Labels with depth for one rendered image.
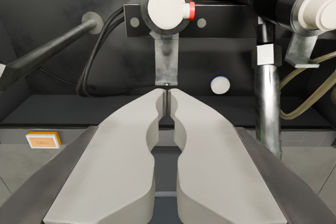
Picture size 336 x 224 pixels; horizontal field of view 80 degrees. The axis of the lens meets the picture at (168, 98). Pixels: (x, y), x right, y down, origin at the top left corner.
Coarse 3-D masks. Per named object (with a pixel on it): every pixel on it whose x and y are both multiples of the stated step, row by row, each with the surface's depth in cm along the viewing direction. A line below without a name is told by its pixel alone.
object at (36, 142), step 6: (30, 132) 36; (36, 132) 36; (42, 132) 36; (48, 132) 36; (54, 132) 36; (30, 138) 35; (36, 138) 35; (42, 138) 35; (48, 138) 35; (36, 144) 36; (42, 144) 36; (48, 144) 36; (54, 144) 36; (60, 144) 37
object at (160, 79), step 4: (156, 76) 13; (160, 76) 13; (164, 76) 13; (168, 76) 13; (172, 76) 13; (176, 76) 13; (156, 80) 12; (160, 80) 12; (164, 80) 12; (168, 80) 12; (172, 80) 12; (176, 80) 12; (156, 84) 12; (160, 84) 12; (164, 84) 12; (168, 84) 12; (172, 84) 12; (176, 84) 12
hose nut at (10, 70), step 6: (0, 60) 12; (0, 66) 11; (6, 66) 12; (0, 72) 11; (6, 72) 12; (12, 72) 12; (0, 78) 12; (6, 78) 12; (0, 84) 12; (6, 84) 12
